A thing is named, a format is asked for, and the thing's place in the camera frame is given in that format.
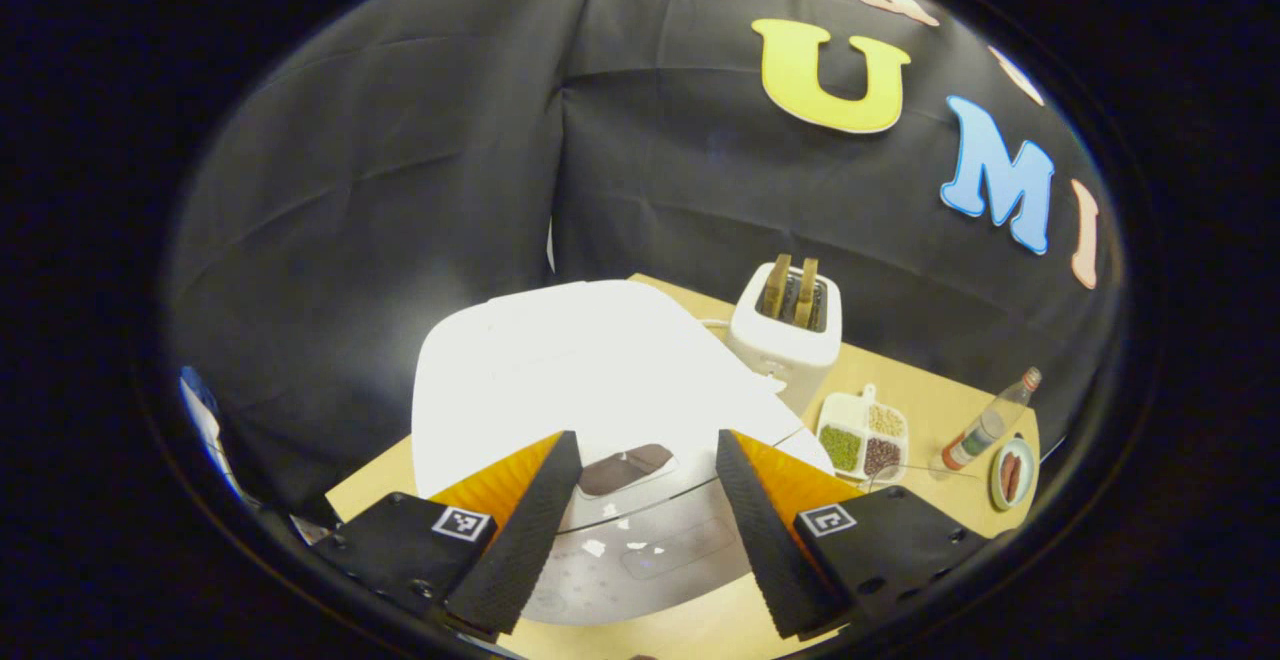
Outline black backdrop cloth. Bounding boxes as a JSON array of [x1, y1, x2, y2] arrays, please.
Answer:
[[165, 0, 1126, 531]]

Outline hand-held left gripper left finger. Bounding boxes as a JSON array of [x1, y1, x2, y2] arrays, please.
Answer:
[[318, 430, 583, 641]]

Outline white toaster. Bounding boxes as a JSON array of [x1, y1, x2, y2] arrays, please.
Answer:
[[727, 262, 844, 419]]

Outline white divided dish of grains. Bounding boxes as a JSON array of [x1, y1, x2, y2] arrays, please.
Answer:
[[816, 384, 910, 482]]

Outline white rice cooker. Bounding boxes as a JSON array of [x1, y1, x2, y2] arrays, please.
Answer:
[[411, 280, 836, 627]]

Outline brown toast slice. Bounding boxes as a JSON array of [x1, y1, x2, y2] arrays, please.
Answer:
[[762, 254, 792, 319], [793, 258, 820, 329]]

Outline light green plate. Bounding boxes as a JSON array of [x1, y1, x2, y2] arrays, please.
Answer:
[[989, 437, 1037, 512]]

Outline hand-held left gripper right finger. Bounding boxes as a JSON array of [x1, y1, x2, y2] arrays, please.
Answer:
[[714, 428, 991, 641]]

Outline clear plastic bottle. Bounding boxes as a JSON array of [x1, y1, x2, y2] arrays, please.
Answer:
[[941, 367, 1043, 471]]

